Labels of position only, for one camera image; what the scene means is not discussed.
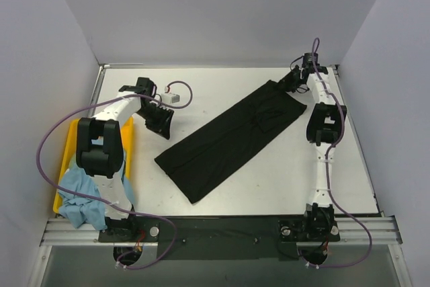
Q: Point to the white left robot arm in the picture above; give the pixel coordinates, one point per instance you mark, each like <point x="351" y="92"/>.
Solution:
<point x="100" y="151"/>

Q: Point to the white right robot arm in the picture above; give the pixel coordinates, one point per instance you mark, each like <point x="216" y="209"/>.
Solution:
<point x="324" y="131"/>

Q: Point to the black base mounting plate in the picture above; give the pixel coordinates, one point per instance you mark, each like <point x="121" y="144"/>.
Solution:
<point x="230" y="238"/>

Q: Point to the black t shirt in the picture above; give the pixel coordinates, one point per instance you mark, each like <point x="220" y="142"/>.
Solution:
<point x="207" y="157"/>

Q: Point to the yellow plastic bin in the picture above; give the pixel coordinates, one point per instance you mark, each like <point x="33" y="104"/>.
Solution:
<point x="127" y="134"/>

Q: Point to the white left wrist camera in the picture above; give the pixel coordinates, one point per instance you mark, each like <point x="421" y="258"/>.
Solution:
<point x="169" y="97"/>

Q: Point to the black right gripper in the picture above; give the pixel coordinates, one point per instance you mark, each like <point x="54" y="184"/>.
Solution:
<point x="291" y="78"/>

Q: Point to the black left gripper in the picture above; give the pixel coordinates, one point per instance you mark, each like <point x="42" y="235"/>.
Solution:
<point x="158" y="115"/>

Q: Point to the aluminium front rail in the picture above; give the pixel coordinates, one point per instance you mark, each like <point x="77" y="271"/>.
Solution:
<point x="383" y="230"/>

